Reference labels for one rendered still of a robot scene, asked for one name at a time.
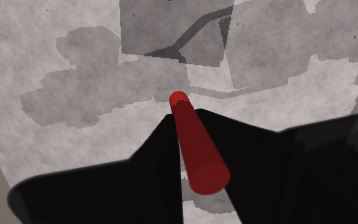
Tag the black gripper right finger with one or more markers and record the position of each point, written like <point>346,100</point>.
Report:
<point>266,166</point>

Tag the red peg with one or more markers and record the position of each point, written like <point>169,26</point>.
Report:
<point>206,171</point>

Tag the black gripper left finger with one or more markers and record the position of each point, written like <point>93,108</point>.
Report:
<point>148,183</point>

